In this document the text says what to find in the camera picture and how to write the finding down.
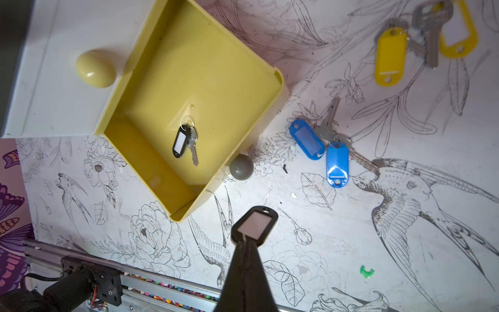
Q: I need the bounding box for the yellow tagged key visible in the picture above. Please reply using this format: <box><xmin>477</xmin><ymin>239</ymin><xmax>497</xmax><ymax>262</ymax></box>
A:
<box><xmin>374</xmin><ymin>18</ymin><xmax>427</xmax><ymax>87</ymax></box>
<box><xmin>412</xmin><ymin>1</ymin><xmax>478</xmax><ymax>68</ymax></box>

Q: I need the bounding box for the yellow bottom drawer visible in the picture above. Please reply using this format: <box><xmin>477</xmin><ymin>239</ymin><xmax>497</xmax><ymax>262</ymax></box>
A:
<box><xmin>96</xmin><ymin>1</ymin><xmax>289</xmax><ymax>222</ymax></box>

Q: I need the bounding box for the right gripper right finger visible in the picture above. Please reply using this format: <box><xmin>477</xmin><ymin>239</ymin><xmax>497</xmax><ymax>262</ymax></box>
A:
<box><xmin>244</xmin><ymin>239</ymin><xmax>279</xmax><ymax>311</ymax></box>

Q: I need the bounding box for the black tagged key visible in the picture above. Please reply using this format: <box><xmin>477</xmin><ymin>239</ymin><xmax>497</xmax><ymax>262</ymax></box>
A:
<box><xmin>172</xmin><ymin>116</ymin><xmax>199</xmax><ymax>166</ymax></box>
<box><xmin>231</xmin><ymin>206</ymin><xmax>279</xmax><ymax>247</ymax></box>

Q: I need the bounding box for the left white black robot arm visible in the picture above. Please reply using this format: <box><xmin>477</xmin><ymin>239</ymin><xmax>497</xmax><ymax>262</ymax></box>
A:
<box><xmin>1</xmin><ymin>256</ymin><xmax>123</xmax><ymax>311</ymax></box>

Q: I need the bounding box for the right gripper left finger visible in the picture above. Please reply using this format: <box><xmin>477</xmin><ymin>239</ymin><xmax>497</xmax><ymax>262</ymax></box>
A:
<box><xmin>214</xmin><ymin>236</ymin><xmax>247</xmax><ymax>312</ymax></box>

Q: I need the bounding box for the aluminium front rail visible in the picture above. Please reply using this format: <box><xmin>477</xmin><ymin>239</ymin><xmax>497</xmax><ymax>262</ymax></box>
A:
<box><xmin>21</xmin><ymin>238</ymin><xmax>305</xmax><ymax>312</ymax></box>

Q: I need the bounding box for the blue tagged key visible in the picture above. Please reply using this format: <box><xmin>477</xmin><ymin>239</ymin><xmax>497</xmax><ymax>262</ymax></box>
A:
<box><xmin>326</xmin><ymin>134</ymin><xmax>379</xmax><ymax>189</ymax></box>
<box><xmin>289</xmin><ymin>97</ymin><xmax>340</xmax><ymax>161</ymax></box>

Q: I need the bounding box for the grey cream three-drawer chest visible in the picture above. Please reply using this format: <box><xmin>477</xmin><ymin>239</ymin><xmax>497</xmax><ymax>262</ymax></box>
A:
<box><xmin>1</xmin><ymin>1</ymin><xmax>153</xmax><ymax>139</ymax></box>

